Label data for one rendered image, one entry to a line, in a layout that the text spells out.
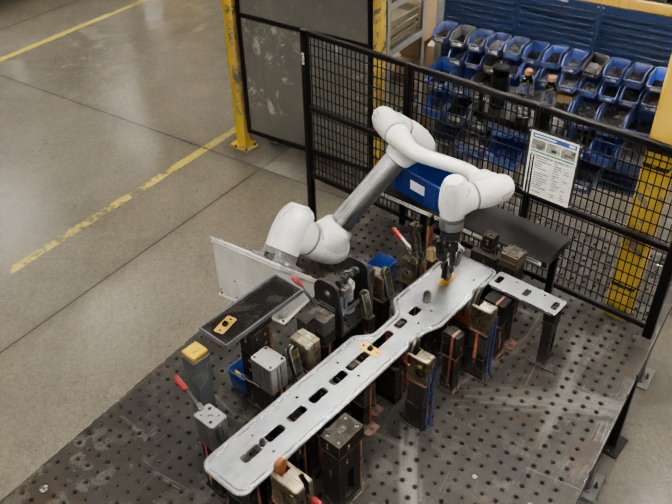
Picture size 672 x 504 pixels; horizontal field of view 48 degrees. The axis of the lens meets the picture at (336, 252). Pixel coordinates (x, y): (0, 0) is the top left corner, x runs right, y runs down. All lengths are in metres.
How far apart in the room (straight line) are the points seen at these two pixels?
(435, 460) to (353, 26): 2.92
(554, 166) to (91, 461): 2.06
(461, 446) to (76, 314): 2.55
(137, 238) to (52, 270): 0.56
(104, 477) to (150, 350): 1.51
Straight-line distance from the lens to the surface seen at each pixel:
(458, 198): 2.67
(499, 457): 2.80
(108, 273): 4.82
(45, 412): 4.10
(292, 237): 3.20
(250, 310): 2.62
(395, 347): 2.69
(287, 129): 5.54
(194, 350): 2.51
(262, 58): 5.42
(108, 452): 2.90
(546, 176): 3.18
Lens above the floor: 2.89
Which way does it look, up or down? 38 degrees down
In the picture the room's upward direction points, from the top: 1 degrees counter-clockwise
